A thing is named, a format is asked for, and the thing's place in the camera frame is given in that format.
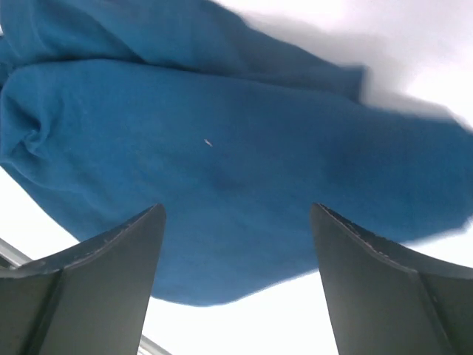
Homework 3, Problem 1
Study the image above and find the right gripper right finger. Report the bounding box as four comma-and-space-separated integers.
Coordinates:
310, 203, 472, 355

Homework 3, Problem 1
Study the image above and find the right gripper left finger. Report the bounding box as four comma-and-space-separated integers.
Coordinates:
0, 203, 166, 355

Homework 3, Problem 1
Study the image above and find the blue t-shirt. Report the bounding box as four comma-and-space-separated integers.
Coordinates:
1, 1, 472, 306

